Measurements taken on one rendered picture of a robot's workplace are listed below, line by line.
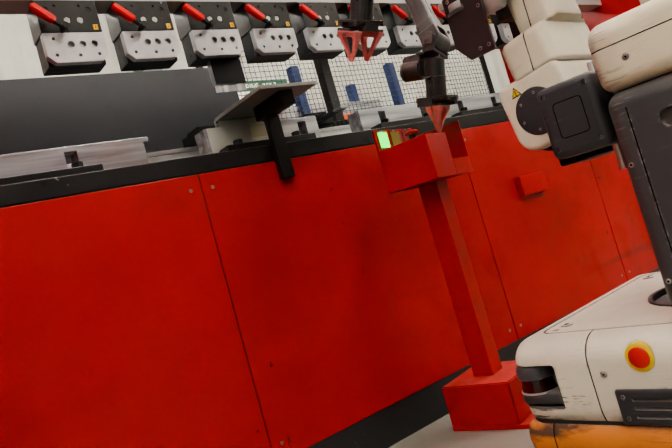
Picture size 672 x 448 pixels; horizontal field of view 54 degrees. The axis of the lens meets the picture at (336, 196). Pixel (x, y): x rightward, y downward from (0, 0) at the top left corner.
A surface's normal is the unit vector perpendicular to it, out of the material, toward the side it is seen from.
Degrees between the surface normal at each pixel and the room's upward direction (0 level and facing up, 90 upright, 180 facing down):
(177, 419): 90
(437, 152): 90
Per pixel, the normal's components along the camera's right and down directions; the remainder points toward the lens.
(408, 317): 0.58, -0.22
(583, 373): -0.73, 0.16
